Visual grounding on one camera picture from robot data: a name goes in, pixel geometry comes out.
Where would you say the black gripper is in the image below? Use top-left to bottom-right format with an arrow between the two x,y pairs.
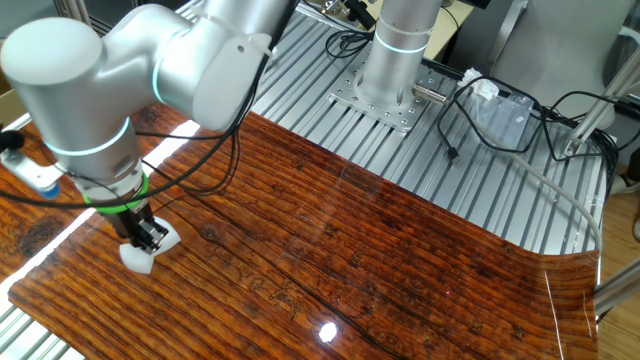
102,202 -> 170,256

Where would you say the white rectangular sponge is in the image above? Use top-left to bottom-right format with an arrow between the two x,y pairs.
118,216 -> 182,275

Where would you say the wood grain table mat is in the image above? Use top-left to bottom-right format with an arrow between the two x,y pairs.
0,102 -> 601,360

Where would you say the crumpled white tissue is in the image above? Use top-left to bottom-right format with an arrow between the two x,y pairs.
457,67 -> 501,101

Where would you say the clear plastic bag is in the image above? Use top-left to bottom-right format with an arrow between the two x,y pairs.
472,92 -> 536,151

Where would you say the green flange ring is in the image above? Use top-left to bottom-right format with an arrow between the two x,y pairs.
82,172 -> 150,215

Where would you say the wrist camera with white bracket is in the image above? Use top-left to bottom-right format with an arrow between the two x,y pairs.
0,129 -> 64,201

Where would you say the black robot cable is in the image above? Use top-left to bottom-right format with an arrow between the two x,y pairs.
0,0 -> 301,210

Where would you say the aluminium frame bar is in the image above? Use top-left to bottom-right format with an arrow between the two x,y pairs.
0,112 -> 32,132

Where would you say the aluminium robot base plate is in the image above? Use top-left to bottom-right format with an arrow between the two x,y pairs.
328,42 -> 454,134

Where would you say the coiled black cable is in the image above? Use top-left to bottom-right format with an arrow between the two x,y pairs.
323,28 -> 376,60

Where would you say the black handle tool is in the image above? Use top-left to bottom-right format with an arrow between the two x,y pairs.
343,0 -> 377,31

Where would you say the black USB cable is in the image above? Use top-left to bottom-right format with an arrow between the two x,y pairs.
436,74 -> 549,166

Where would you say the silver cable connector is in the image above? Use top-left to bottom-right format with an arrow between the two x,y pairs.
412,83 -> 450,106

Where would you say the thick grey cable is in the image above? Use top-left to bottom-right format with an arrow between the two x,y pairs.
444,94 -> 604,251

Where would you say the aluminium frame post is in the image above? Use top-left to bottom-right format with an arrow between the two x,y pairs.
562,54 -> 640,159
592,267 -> 640,319

